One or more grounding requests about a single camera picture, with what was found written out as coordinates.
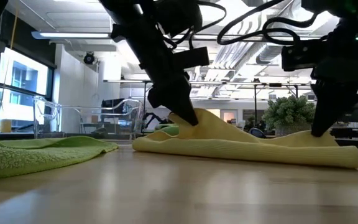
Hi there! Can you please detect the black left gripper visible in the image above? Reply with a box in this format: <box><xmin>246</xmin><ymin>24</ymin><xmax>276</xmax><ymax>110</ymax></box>
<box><xmin>110</xmin><ymin>18</ymin><xmax>199</xmax><ymax>127</ymax></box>

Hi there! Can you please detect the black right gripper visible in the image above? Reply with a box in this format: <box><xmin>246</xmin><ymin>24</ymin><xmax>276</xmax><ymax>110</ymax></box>
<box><xmin>309</xmin><ymin>15</ymin><xmax>358</xmax><ymax>138</ymax></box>

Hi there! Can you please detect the yellow microfiber towel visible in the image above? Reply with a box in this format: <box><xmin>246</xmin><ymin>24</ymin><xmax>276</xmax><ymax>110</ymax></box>
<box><xmin>132</xmin><ymin>108</ymin><xmax>358</xmax><ymax>170</ymax></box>

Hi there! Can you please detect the fluffy green microfiber towel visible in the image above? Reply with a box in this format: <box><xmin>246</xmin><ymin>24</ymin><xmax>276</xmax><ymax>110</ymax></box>
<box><xmin>0</xmin><ymin>132</ymin><xmax>119</xmax><ymax>181</ymax></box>

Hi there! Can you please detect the clear plastic basket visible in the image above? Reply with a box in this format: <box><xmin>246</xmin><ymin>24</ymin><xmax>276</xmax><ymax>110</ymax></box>
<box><xmin>32</xmin><ymin>95</ymin><xmax>144</xmax><ymax>141</ymax></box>

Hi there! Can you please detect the black computer monitor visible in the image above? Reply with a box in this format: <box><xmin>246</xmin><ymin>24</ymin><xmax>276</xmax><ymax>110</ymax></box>
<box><xmin>101</xmin><ymin>98</ymin><xmax>127</xmax><ymax>114</ymax></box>
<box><xmin>337</xmin><ymin>99</ymin><xmax>358</xmax><ymax>124</ymax></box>

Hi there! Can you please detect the green artificial potted plant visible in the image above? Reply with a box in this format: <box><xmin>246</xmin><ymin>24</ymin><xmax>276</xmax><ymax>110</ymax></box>
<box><xmin>261</xmin><ymin>95</ymin><xmax>316</xmax><ymax>138</ymax></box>

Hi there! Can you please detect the dark blue round object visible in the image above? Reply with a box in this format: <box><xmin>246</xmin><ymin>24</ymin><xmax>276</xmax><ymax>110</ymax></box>
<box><xmin>249</xmin><ymin>126</ymin><xmax>267</xmax><ymax>139</ymax></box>

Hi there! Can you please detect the long ceiling light bar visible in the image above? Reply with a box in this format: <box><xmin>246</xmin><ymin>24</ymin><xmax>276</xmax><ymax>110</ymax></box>
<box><xmin>31</xmin><ymin>30</ymin><xmax>111</xmax><ymax>40</ymax></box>

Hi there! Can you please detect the large window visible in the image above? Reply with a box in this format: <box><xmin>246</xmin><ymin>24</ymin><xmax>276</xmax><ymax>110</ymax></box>
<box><xmin>0</xmin><ymin>46</ymin><xmax>54</xmax><ymax>124</ymax></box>

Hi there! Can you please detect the yellow cylindrical container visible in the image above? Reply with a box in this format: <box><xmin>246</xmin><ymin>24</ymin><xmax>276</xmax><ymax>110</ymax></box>
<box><xmin>0</xmin><ymin>119</ymin><xmax>12</xmax><ymax>134</ymax></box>

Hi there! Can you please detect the black aluminium table frame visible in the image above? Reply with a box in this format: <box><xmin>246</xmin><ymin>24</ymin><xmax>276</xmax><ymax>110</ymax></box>
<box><xmin>0</xmin><ymin>130</ymin><xmax>358</xmax><ymax>151</ymax></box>

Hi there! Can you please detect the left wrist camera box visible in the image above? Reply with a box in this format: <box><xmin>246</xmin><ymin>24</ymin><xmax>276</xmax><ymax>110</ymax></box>
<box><xmin>171</xmin><ymin>46</ymin><xmax>211</xmax><ymax>71</ymax></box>

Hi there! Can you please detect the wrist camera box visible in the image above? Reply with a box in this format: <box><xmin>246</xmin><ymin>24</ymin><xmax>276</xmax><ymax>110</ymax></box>
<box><xmin>171</xmin><ymin>46</ymin><xmax>211</xmax><ymax>71</ymax></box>
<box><xmin>280</xmin><ymin>39</ymin><xmax>331</xmax><ymax>72</ymax></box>

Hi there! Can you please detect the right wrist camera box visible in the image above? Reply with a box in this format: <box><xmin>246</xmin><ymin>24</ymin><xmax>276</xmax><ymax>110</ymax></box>
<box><xmin>280</xmin><ymin>39</ymin><xmax>331</xmax><ymax>72</ymax></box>

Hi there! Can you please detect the black gantry frame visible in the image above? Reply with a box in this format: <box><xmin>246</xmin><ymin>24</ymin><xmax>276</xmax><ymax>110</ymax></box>
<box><xmin>188</xmin><ymin>80</ymin><xmax>310</xmax><ymax>125</ymax></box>

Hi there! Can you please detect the black round ceiling camera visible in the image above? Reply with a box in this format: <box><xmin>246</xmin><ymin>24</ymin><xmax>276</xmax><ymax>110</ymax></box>
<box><xmin>83</xmin><ymin>52</ymin><xmax>96</xmax><ymax>65</ymax></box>

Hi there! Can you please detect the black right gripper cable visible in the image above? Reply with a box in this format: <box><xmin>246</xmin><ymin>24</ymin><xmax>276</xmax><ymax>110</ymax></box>
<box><xmin>217</xmin><ymin>0</ymin><xmax>331</xmax><ymax>47</ymax></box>

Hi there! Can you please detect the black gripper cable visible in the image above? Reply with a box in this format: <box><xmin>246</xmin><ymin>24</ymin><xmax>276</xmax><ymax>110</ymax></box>
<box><xmin>217</xmin><ymin>0</ymin><xmax>331</xmax><ymax>47</ymax></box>
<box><xmin>162</xmin><ymin>0</ymin><xmax>228</xmax><ymax>50</ymax></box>

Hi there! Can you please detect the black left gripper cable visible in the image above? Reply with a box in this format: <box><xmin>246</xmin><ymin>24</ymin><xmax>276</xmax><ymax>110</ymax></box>
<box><xmin>162</xmin><ymin>0</ymin><xmax>228</xmax><ymax>50</ymax></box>

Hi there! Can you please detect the yellow cable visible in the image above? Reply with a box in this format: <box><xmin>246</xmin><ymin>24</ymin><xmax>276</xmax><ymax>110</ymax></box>
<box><xmin>9</xmin><ymin>6</ymin><xmax>20</xmax><ymax>50</ymax></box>

